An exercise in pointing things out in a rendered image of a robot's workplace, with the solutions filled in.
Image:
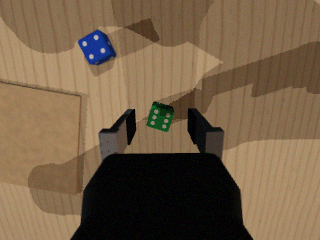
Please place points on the blue die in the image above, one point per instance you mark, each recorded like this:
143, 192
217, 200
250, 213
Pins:
97, 48

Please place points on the tan cork mat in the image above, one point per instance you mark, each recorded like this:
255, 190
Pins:
39, 138

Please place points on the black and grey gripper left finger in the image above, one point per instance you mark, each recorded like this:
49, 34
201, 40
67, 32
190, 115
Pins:
115, 139

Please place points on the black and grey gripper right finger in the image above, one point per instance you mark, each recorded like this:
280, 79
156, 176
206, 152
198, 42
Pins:
207, 138

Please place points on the green die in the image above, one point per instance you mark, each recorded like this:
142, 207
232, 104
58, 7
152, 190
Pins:
160, 116

